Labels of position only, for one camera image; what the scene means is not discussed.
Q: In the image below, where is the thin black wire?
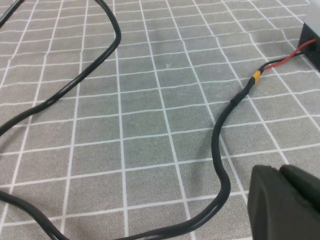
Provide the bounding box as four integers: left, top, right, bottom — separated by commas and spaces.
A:
257, 51, 306, 73

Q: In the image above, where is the grey white-checked tablecloth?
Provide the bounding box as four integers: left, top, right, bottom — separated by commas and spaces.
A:
0, 0, 320, 240

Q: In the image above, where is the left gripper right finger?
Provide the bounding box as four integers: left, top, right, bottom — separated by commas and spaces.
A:
279, 163, 320, 214

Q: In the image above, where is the black looped cable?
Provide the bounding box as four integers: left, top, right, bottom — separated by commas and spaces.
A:
0, 0, 123, 137

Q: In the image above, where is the black power cable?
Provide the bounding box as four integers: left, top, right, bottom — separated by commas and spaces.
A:
0, 78, 256, 240

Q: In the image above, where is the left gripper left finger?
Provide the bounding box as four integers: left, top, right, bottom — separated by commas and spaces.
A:
246, 164, 320, 240

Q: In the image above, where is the thin red wire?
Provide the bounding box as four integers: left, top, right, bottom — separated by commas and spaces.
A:
263, 38, 317, 72

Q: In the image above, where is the grey button control box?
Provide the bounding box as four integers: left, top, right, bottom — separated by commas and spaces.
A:
297, 0, 320, 73

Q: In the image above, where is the yellow wire connector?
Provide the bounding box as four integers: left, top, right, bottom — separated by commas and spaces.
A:
251, 70, 263, 85

